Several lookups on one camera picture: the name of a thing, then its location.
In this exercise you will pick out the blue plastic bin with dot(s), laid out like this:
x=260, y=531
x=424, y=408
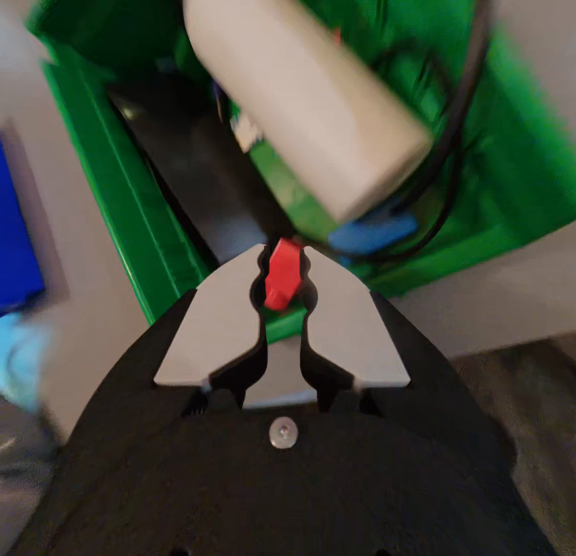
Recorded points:
x=18, y=227

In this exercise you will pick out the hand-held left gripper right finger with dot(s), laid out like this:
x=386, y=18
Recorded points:
x=355, y=340

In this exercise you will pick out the green plastic bin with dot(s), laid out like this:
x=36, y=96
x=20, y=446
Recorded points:
x=135, y=213

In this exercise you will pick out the light blue item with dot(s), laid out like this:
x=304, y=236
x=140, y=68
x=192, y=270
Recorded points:
x=22, y=362

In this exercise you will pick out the red square cup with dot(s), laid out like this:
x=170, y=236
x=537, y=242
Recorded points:
x=283, y=272

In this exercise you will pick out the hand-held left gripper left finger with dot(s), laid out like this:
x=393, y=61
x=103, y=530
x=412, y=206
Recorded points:
x=211, y=340

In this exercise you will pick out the blue flat item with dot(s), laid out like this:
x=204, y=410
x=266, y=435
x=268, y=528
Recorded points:
x=373, y=236

